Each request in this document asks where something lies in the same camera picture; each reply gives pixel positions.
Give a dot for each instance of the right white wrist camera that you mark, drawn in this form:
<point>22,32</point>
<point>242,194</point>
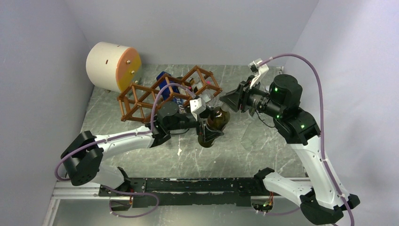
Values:
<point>259,70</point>

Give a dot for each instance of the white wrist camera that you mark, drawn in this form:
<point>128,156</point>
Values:
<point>197,106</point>
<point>259,70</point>

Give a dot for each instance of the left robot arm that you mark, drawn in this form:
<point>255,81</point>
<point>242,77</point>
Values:
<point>84,158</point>

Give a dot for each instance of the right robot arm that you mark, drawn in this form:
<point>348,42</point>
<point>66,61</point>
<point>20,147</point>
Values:
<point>325,200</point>

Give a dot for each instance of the brown wooden wine rack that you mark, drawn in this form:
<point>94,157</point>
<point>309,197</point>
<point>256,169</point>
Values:
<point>136,101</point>

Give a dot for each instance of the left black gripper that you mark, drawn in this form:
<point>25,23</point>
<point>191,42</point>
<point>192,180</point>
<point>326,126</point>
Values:
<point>209,134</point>

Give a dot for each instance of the black base bar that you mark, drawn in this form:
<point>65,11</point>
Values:
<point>147,192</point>

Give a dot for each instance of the olive green wine bottle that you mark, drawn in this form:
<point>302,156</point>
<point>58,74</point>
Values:
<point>218,120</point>

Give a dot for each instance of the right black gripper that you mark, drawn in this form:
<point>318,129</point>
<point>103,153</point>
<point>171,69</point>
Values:
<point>233,98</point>

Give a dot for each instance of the cream cylinder with orange face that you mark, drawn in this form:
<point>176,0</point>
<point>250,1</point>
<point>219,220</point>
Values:
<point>113,67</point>

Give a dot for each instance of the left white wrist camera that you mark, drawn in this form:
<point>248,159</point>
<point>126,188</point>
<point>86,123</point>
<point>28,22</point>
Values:
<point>197,106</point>

